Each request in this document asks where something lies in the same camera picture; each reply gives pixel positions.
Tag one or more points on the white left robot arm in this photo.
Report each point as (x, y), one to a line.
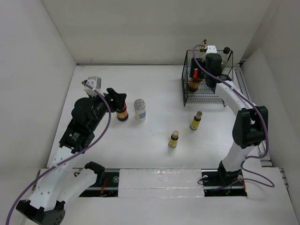
(47, 204)

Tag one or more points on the silver shaker can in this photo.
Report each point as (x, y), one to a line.
(140, 110)

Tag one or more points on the tall dark sauce bottle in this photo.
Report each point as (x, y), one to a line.
(225, 57)

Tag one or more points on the red lid jar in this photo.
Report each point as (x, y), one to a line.
(122, 115)
(192, 85)

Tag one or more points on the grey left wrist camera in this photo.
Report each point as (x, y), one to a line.
(94, 82)

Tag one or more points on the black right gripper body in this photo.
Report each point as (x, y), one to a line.
(202, 62)

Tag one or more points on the small yellow bottle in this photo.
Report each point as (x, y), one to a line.
(173, 139)
(196, 121)

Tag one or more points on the clear glass oil dispenser bottle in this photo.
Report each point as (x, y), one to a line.
(203, 49)

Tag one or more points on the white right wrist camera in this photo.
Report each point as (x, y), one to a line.
(211, 49)

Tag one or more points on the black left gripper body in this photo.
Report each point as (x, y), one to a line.
(100, 105)

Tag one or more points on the black wire basket rack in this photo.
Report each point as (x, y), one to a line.
(204, 94)

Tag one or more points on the white foam block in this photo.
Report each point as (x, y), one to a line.
(160, 183)

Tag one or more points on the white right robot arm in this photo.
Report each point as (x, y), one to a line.
(251, 123)

